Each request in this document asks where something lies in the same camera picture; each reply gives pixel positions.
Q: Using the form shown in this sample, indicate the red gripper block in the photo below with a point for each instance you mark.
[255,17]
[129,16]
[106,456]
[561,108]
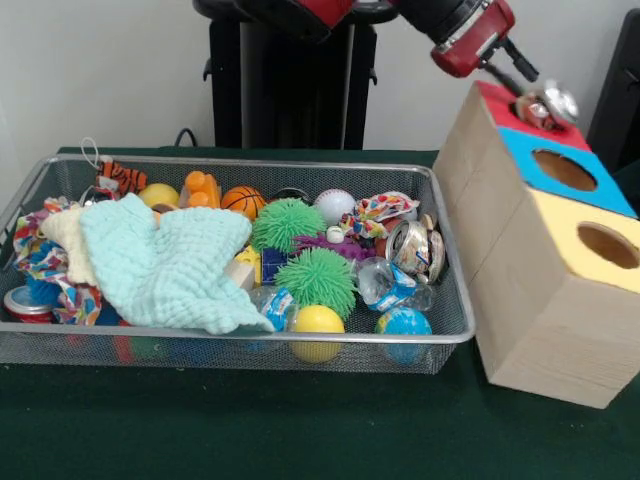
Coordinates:
[475,45]

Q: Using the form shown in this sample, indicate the crushed silver can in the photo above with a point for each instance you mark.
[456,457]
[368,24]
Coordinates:
[550,107]
[417,247]

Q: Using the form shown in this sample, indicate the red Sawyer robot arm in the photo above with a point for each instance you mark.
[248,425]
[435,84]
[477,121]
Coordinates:
[430,15]

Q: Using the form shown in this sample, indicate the wooden three-hole box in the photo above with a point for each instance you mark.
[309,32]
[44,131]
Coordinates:
[540,300]

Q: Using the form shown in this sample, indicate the shallow mesh bin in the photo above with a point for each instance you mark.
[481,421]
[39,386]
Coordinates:
[442,330]

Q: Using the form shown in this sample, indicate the black flat panel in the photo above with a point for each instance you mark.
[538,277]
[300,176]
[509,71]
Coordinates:
[622,90]

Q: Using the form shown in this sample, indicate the dark green side tablecloth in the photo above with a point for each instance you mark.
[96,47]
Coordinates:
[630,180]

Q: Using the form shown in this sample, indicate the green spiky ball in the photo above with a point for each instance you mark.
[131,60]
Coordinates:
[316,280]
[287,224]

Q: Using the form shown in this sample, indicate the blue globe ball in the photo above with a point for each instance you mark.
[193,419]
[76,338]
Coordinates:
[404,325]

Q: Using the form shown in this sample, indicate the small orange basketball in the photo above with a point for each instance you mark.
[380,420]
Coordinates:
[243,200]

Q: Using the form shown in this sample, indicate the yellow ball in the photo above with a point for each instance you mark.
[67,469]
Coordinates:
[317,325]
[159,195]

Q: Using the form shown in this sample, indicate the mint waffle cloth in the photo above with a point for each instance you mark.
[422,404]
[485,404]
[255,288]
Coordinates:
[172,260]

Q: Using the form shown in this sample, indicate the tiger plush toy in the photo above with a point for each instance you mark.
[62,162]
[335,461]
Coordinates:
[122,176]

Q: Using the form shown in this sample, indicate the cream cloth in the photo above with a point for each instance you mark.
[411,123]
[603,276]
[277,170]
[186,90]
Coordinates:
[67,235]

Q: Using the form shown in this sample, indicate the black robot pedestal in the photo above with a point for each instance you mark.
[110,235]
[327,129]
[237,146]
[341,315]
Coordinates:
[290,100]

